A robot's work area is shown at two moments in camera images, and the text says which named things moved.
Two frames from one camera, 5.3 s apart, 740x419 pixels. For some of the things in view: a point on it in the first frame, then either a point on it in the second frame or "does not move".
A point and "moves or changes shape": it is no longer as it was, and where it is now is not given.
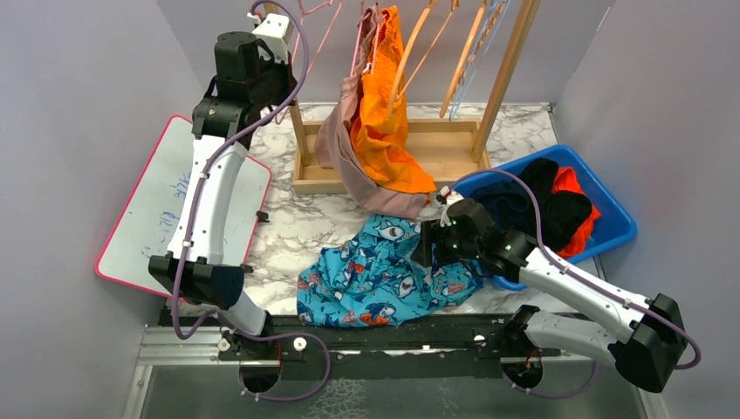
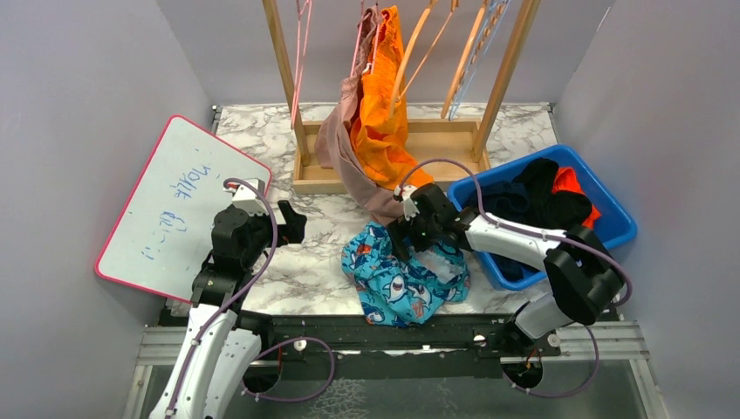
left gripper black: (288, 81) → (293, 230)
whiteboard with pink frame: (146, 224) does not move
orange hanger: (462, 61) does not move
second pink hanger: (358, 39) does not move
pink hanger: (330, 3) → (304, 19)
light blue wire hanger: (476, 51) does not move
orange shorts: (380, 136) does not move
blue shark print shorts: (372, 281) moves or changes shape
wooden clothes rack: (444, 149) does not move
